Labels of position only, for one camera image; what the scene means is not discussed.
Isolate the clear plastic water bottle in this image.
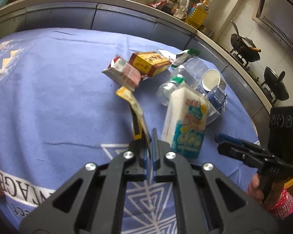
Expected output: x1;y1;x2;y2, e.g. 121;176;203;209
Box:
157;58;208;106

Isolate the white teal sponge pack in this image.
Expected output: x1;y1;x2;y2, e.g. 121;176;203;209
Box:
161;85;208;159

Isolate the white plastic milk jug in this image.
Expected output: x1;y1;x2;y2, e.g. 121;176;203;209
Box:
173;0;190;20

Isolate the yellow black sachet wrapper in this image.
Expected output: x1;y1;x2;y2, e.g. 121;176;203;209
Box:
116;86;151;150

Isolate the red white crumpled packet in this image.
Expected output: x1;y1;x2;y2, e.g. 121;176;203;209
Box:
102;56;142;92

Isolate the black pan with lid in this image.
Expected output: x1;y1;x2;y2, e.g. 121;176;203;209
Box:
264;67;289;101

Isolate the green white torn wrapper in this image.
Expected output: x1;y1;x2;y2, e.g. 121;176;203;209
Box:
171;48;200;69

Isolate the yellow red flat box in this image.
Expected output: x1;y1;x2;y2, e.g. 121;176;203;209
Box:
129;52;171;77

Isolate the black wok with handle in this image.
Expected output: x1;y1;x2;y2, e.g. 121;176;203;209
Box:
230;20;261;62

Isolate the yellow cooking oil jug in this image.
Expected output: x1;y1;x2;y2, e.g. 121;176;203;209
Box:
185;0;209;30

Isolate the person right hand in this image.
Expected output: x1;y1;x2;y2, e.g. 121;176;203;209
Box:
247;173;264;204

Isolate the blue white milk carton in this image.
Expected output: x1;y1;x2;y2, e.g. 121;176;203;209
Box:
202;69;227;125

